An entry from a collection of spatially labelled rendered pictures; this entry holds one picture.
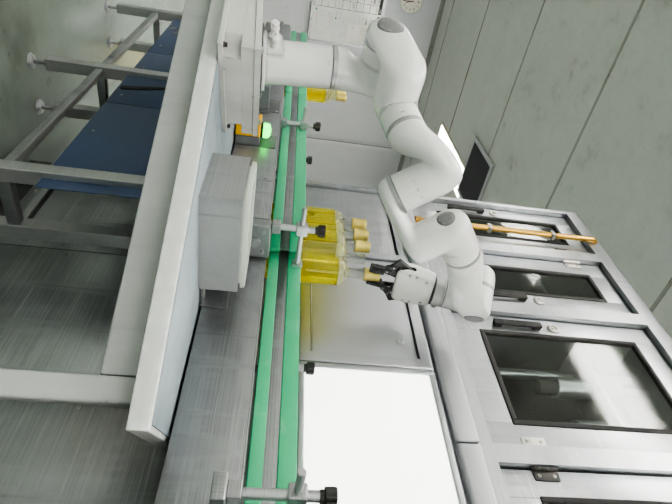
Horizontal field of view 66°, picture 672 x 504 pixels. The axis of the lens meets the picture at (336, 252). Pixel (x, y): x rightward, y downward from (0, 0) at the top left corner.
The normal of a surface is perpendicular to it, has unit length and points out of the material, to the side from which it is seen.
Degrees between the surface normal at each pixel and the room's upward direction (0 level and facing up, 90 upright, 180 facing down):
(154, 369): 90
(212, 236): 90
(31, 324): 90
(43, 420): 90
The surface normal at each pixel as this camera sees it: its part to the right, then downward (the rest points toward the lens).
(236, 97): -0.04, 0.90
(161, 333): 0.16, -0.42
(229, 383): 0.16, -0.79
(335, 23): 0.04, 0.60
